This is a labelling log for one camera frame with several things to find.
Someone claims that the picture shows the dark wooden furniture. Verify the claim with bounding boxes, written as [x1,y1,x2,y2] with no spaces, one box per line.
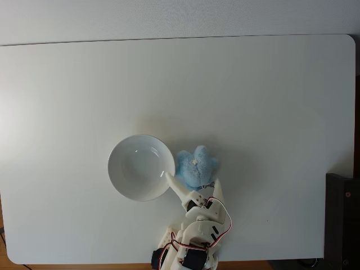
[325,173,360,270]

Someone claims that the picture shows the white ceramic bowl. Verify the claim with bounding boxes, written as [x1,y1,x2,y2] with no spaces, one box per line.
[107,134,176,203]

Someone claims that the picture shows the skyblue plush doll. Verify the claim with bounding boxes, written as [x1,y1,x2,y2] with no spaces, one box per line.
[174,144,222,190]

